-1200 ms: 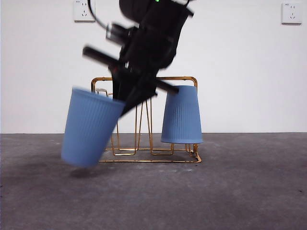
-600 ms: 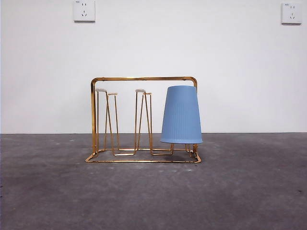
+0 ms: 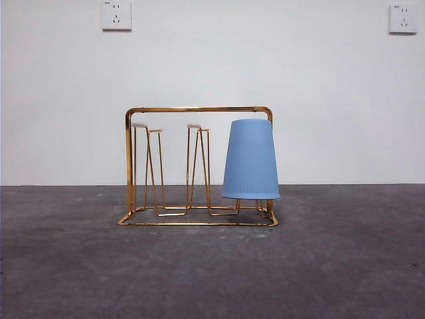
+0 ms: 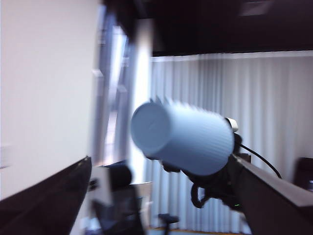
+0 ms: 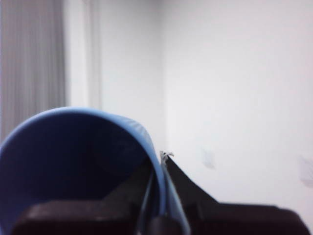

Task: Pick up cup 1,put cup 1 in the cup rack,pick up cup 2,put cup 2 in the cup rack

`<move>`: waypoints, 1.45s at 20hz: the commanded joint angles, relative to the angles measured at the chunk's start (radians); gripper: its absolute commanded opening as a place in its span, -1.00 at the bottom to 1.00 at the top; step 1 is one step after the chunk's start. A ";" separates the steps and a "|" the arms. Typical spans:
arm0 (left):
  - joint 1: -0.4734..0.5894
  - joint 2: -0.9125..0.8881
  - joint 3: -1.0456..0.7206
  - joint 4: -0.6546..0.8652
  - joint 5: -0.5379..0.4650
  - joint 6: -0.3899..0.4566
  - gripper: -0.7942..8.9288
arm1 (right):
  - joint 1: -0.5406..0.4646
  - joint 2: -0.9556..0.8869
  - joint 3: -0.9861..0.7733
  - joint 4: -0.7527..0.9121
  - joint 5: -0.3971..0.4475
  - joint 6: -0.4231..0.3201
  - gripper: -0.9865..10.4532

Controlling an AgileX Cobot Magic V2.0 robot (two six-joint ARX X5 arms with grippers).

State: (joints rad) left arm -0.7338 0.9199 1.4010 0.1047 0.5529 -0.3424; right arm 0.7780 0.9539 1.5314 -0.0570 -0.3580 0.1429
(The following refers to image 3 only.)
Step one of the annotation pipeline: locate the blue ribbed plastic cup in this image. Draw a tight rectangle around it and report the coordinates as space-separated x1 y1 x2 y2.
220 119 282 201

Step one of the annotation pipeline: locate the gold wire cup rack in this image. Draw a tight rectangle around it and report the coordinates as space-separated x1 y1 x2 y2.
117 105 279 228

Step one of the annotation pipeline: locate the white wall socket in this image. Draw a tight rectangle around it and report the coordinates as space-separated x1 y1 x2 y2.
388 3 418 35
101 0 133 33

